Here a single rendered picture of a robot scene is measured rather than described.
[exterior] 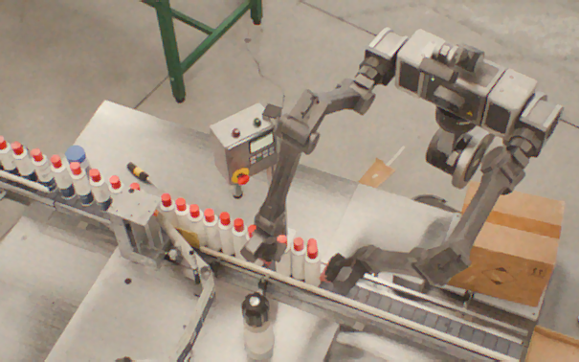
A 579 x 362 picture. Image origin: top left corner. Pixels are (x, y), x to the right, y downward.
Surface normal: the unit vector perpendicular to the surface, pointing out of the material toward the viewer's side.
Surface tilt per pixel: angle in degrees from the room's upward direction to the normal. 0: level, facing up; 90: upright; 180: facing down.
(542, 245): 0
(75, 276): 0
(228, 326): 0
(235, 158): 90
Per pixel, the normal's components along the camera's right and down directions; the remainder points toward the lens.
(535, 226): -0.03, -0.58
